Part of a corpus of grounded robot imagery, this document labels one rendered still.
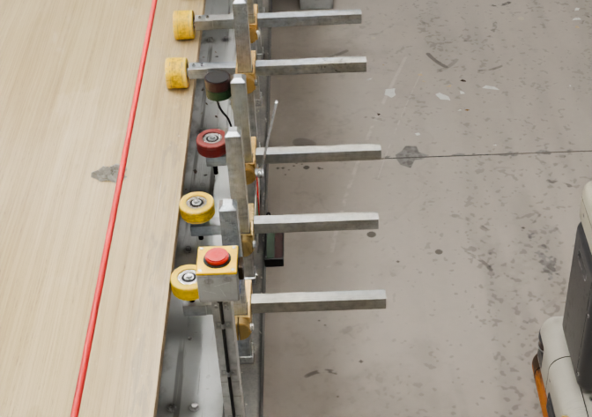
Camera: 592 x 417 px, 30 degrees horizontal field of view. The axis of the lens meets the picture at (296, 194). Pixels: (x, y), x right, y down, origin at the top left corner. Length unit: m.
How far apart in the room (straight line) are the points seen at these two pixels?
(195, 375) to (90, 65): 0.98
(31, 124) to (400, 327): 1.32
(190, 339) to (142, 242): 0.30
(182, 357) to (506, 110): 2.22
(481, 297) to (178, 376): 1.35
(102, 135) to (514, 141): 1.94
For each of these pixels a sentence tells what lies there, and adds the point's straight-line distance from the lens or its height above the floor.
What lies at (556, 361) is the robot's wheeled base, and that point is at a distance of 3.06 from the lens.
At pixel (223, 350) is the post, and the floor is 1.01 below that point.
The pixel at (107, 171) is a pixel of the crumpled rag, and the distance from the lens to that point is 2.66.
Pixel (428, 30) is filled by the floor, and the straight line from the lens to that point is 4.94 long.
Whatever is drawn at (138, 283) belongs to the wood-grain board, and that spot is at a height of 0.90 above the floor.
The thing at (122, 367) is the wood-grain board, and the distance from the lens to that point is 2.19.
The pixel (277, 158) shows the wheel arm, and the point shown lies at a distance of 2.74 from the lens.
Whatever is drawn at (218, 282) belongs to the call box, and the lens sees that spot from 1.89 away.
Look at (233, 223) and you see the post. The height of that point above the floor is 1.10.
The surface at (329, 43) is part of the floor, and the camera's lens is 4.84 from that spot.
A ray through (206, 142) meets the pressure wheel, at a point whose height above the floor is 0.90.
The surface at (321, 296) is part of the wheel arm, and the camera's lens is 2.37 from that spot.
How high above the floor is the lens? 2.48
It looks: 39 degrees down
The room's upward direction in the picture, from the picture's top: 3 degrees counter-clockwise
